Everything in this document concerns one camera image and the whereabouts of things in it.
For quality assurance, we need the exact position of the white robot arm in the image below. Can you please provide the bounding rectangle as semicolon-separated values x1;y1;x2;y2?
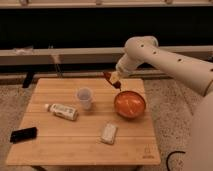
104;36;213;96

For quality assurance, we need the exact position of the white plastic bottle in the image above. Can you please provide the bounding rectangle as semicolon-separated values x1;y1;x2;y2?
45;103;78;121

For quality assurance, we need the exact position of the wooden table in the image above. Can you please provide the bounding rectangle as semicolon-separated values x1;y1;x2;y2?
6;78;161;166

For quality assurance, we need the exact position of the white wrapped packet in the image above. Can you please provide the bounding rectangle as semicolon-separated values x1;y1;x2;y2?
101;123;117;145

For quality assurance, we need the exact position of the black rectangular device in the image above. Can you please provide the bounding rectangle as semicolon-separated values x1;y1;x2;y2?
10;127;37;143

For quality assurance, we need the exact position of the black cable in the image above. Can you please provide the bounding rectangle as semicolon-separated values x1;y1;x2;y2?
165;150;187;171

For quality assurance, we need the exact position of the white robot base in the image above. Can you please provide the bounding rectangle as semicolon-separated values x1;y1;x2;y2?
182;92;213;171

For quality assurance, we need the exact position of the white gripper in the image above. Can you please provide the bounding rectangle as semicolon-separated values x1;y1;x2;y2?
103;54;136;91

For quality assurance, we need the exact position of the clear plastic cup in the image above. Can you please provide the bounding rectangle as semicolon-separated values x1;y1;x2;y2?
76;87;92;110

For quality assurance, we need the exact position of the orange ceramic bowl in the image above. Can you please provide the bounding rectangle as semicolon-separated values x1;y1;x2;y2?
114;91;146;119

